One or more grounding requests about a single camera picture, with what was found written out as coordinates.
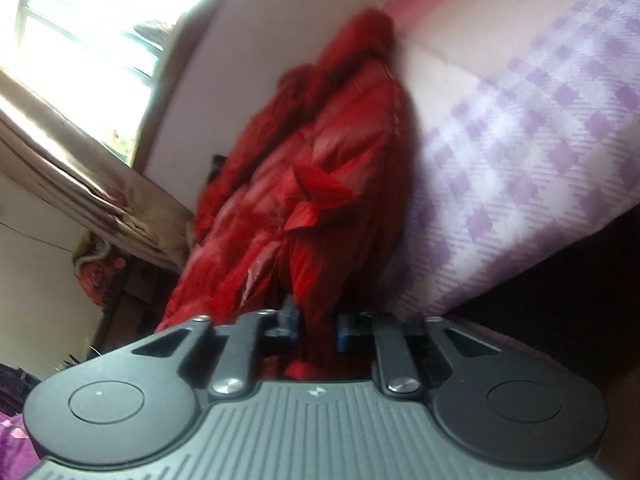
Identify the red puffer jacket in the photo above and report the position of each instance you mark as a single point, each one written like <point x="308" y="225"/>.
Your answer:
<point x="330" y="170"/>

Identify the window with metal bars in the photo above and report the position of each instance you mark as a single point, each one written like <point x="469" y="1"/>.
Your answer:
<point x="95" y="15"/>

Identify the purple floral cloth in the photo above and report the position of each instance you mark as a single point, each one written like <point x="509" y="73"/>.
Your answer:
<point x="15" y="430"/>

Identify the red floral bundle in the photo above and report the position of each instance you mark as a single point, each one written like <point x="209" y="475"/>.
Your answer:
<point x="97" y="270"/>

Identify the purple checked bed sheet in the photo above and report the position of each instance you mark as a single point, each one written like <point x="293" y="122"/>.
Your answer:
<point x="510" y="160"/>

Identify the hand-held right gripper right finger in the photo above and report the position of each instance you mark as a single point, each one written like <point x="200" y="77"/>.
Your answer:
<point x="343" y="331"/>

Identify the beige floral curtain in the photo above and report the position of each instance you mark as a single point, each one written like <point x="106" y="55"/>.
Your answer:
<point x="75" y="170"/>

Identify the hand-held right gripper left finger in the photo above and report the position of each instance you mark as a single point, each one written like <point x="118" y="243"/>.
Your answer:
<point x="291" y="314"/>

